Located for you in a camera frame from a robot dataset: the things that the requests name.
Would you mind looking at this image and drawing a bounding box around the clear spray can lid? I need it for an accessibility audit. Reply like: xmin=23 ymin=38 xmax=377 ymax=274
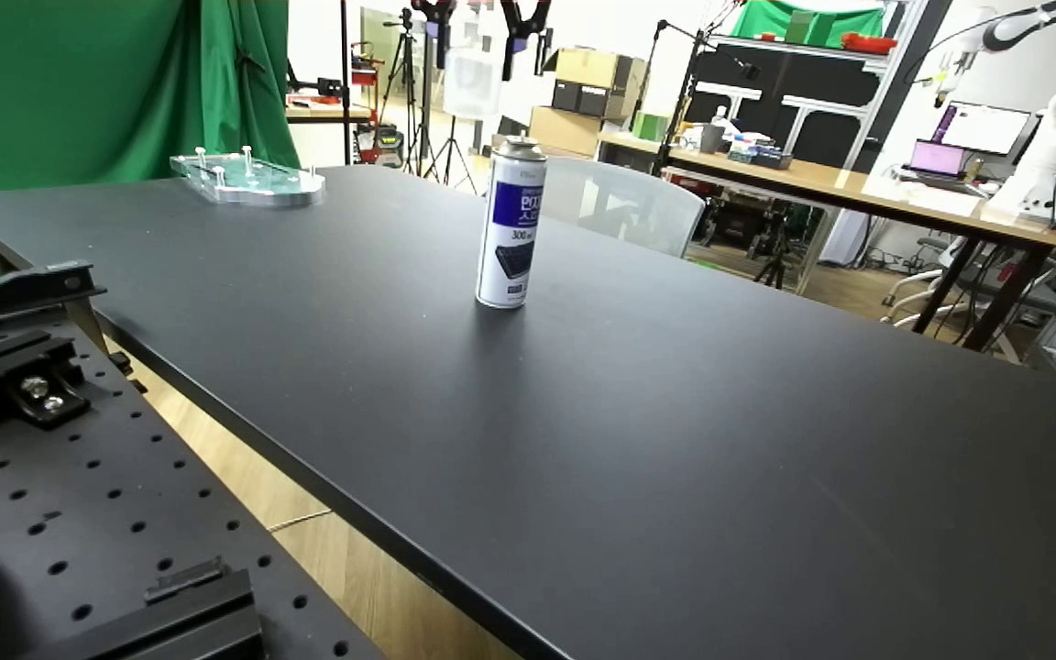
xmin=445 ymin=11 xmax=501 ymax=120

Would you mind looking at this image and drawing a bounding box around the white blue spray can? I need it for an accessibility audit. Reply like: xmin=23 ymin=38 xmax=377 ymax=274
xmin=473 ymin=136 xmax=547 ymax=312

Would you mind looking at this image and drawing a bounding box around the cardboard boxes stack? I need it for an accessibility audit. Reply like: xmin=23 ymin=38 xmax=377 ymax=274
xmin=529 ymin=47 xmax=644 ymax=157

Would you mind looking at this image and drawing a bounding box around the translucent white chair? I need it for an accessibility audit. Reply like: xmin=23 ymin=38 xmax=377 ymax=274
xmin=544 ymin=153 xmax=705 ymax=257

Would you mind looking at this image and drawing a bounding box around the green cloth on shelf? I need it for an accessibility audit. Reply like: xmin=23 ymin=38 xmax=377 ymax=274
xmin=729 ymin=0 xmax=893 ymax=53

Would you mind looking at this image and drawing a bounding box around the black and white shelving cabinet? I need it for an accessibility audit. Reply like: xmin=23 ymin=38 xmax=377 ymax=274
xmin=680 ymin=42 xmax=897 ymax=168

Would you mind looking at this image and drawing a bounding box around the green backdrop curtain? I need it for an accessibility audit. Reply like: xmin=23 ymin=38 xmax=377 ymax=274
xmin=0 ymin=0 xmax=304 ymax=294

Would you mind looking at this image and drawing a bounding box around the wooden workbench with black legs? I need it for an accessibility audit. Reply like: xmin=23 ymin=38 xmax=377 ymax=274
xmin=596 ymin=130 xmax=1056 ymax=353

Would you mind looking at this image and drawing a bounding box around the laptop with pink screen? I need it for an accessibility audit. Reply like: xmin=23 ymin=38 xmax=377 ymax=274
xmin=905 ymin=138 xmax=969 ymax=179

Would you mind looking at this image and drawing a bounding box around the white monitor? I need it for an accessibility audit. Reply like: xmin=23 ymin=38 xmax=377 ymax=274
xmin=938 ymin=102 xmax=1029 ymax=157

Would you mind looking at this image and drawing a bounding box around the black perforated breadboard plate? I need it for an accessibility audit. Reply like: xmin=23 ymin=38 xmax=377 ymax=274
xmin=0 ymin=323 xmax=377 ymax=660

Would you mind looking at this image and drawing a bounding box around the black camera tripod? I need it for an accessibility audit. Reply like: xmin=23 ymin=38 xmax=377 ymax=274
xmin=382 ymin=0 xmax=478 ymax=188

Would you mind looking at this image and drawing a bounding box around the black mounting bracket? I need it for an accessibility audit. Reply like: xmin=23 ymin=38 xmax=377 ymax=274
xmin=0 ymin=261 xmax=100 ymax=430

